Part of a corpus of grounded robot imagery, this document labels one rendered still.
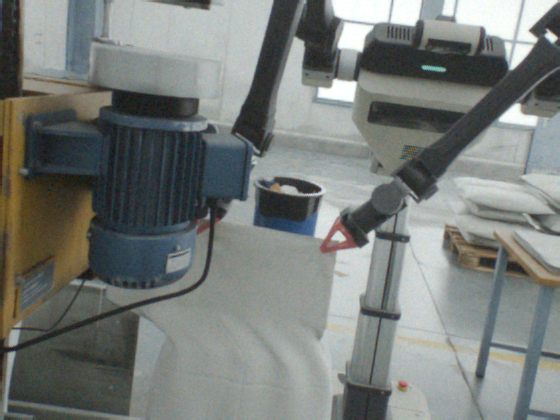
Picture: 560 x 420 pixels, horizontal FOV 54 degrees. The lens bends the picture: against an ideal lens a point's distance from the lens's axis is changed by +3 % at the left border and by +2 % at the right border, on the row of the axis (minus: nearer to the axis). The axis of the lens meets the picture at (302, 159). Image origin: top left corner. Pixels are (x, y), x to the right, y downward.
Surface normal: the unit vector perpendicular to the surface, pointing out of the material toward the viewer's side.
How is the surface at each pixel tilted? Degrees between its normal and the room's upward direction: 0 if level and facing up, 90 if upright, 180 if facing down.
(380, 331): 90
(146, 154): 90
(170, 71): 90
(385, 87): 40
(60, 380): 90
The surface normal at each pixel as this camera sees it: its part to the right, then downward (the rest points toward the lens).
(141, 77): 0.03, 0.18
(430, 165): -0.50, 0.12
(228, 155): 0.34, 0.21
